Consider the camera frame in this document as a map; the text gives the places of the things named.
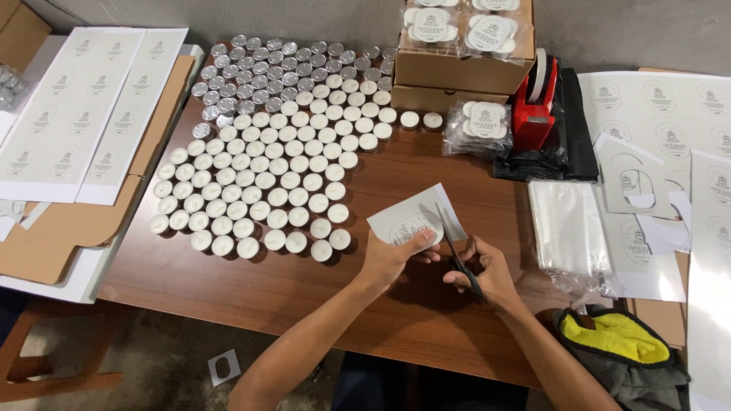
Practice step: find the person's right hand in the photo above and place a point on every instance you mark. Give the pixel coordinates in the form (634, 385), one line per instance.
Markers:
(494, 279)

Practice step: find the person's left hand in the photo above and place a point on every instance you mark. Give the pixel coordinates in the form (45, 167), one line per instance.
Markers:
(385, 263)

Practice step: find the cut label paper piece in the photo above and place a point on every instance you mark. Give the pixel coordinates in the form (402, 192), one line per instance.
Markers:
(400, 214)

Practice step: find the stack of clear plastic bags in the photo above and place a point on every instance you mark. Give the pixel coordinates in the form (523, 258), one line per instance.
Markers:
(565, 228)

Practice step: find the person's dark trousers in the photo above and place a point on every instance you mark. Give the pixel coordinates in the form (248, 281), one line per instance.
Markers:
(428, 388)

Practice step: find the single white tealight candle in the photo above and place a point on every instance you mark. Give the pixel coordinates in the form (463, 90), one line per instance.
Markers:
(409, 120)
(433, 120)

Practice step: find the yellow and grey cloth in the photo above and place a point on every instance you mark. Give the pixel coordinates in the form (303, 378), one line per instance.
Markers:
(622, 354)

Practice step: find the group of white tealight candles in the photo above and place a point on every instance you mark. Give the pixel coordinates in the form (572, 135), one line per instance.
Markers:
(268, 171)

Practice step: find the small white label sheet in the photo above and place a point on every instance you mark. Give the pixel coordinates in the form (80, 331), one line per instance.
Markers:
(645, 268)

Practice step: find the clear labelled candle packet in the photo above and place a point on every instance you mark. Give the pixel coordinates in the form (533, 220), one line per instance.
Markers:
(435, 3)
(491, 34)
(429, 28)
(495, 4)
(479, 128)

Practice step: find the label sheet with cut-outs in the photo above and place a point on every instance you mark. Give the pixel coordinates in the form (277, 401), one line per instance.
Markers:
(619, 188)

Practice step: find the red tape dispenser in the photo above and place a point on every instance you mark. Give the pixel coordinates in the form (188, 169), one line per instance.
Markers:
(528, 123)

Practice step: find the brown cardboard sheet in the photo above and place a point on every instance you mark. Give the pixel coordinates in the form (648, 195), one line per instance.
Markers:
(657, 319)

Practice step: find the black plastic bags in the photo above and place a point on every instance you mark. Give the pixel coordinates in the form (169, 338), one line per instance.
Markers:
(574, 131)

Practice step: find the flat closed cardboard box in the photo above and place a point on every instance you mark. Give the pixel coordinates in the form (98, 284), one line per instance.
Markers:
(422, 98)

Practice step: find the white paper offcut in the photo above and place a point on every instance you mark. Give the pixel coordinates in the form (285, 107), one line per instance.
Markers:
(665, 231)

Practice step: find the paper scrap with hole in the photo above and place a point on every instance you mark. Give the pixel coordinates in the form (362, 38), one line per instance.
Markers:
(216, 368)

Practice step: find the open cardboard box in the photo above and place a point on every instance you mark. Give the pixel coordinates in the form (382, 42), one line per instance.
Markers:
(457, 71)

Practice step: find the long white label sheet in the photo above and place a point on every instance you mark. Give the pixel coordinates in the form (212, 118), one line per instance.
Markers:
(708, 297)

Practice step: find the large white label sheet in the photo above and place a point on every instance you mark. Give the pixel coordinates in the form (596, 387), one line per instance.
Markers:
(645, 108)

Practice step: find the group of empty silver cups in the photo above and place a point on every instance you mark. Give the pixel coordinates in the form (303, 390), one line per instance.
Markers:
(257, 74)

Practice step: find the narrow white label sheet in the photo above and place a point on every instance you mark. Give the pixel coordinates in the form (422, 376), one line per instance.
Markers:
(134, 114)

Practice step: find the white board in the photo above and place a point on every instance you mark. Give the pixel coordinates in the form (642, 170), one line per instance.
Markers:
(80, 279)

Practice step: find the unfolded brown cardboard blank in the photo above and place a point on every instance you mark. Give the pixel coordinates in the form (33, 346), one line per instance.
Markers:
(63, 240)

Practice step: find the brown wooden stool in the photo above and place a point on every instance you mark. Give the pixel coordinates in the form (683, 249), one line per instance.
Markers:
(51, 382)

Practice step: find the wide white label sheet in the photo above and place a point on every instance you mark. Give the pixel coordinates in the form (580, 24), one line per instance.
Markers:
(63, 114)

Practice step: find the white paper scraps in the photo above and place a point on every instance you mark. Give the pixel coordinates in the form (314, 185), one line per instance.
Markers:
(17, 214)

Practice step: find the bag of silver cups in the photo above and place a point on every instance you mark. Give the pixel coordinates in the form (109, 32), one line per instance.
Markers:
(8, 88)

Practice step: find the brown cardboard carton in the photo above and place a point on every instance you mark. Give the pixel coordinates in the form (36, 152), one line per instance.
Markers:
(20, 34)

